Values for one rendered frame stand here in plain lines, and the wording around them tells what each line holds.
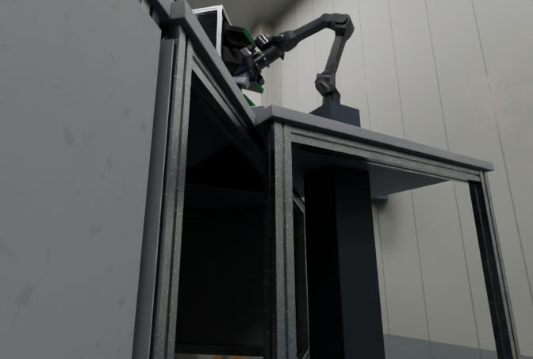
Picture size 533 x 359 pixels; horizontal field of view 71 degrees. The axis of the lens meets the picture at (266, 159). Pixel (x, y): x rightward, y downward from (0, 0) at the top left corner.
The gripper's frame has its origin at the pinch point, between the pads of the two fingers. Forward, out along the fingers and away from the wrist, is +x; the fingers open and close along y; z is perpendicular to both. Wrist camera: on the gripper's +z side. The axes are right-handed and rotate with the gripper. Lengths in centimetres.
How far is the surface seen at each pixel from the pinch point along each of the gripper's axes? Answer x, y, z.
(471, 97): -151, -162, 1
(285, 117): 5, 43, -63
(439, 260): -56, -216, -73
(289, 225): 18, 36, -82
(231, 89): 12, 59, -62
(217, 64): 12, 67, -63
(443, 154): -32, 0, -77
